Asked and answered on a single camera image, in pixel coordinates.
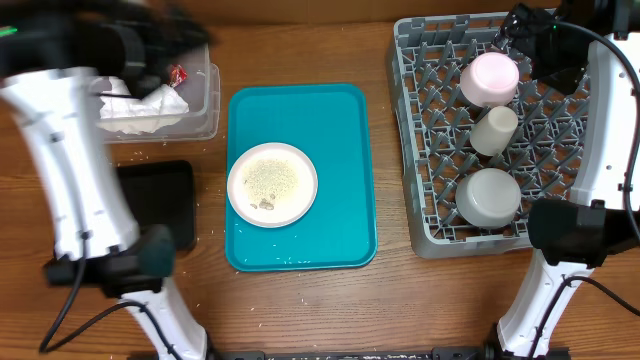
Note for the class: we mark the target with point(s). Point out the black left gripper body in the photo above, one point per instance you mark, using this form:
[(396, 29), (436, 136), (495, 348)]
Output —
[(144, 57)]

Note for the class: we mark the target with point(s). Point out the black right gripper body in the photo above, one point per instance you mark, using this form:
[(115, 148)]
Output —
[(557, 55)]

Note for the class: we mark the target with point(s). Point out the red snack wrapper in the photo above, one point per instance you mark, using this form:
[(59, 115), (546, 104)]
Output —
[(177, 75)]

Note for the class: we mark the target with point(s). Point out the white napkin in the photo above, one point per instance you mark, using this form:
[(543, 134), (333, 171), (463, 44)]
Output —
[(162, 108)]

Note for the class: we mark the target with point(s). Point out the small pink bowl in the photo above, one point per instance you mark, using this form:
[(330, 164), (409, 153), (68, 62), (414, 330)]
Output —
[(491, 80)]

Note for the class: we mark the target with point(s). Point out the white cup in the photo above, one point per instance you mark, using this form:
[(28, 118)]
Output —
[(491, 135)]

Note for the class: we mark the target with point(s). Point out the grey saucer bowl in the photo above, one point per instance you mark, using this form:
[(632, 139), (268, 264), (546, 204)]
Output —
[(488, 198)]

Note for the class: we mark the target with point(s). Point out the large white plate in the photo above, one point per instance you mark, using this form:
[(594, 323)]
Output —
[(272, 185)]

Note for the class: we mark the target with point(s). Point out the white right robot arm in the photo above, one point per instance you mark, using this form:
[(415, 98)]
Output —
[(571, 238)]

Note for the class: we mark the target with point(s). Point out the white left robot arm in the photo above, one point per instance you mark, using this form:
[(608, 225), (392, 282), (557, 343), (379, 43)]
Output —
[(98, 243)]

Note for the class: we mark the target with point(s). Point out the clear plastic waste bin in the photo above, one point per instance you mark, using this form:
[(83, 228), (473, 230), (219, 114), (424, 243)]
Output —
[(201, 91)]

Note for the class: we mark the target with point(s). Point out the grey dishwasher rack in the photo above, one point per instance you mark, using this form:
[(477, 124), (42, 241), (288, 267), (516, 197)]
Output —
[(427, 56)]

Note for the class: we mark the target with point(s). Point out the black tray bin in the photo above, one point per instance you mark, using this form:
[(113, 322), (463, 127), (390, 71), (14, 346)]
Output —
[(162, 193)]

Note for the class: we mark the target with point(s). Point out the teal serving tray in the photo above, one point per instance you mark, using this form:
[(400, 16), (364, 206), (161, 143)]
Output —
[(329, 124)]

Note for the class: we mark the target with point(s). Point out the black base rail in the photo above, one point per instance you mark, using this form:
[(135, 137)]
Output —
[(437, 353)]

